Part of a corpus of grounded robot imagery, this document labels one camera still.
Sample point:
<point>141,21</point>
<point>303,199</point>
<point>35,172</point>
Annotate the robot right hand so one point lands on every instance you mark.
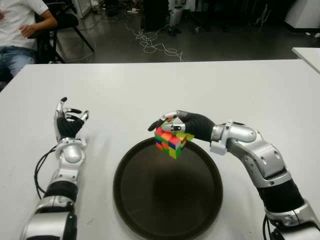
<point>200,125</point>

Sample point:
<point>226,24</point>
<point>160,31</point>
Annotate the folded metal stand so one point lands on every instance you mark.
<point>262,17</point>

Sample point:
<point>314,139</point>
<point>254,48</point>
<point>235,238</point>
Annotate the seated person white shirt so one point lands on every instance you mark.
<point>15,25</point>

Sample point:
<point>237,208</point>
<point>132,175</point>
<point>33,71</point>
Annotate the dark brown round plate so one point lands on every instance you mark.
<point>167,195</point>

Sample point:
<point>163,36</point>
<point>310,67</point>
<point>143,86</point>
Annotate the white cabinet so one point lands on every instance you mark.
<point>305,12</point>

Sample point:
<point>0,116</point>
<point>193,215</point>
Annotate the white side table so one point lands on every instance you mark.
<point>310,56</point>

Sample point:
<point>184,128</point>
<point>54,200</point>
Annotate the multicolour Rubik's cube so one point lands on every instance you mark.
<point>172,145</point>

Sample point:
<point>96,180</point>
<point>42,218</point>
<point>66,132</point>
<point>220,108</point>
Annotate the white power strip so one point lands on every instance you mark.
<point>134,10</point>

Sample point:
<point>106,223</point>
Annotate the white panel board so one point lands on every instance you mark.
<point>83,7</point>

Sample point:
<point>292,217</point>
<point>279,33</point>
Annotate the black cabinet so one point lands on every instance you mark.
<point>155,15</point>

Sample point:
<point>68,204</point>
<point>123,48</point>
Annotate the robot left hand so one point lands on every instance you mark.
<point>67,127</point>

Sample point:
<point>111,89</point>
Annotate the white paper scrap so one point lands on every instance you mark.
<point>316,35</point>

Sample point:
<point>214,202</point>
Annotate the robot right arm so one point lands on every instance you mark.
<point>265,155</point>

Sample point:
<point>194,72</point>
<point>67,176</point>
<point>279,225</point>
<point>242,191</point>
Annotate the silver humanoid robot legs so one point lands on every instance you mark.
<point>175,15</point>

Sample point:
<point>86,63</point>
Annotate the black chair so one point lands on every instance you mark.
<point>67,20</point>

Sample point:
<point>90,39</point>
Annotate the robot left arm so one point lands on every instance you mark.
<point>70,155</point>

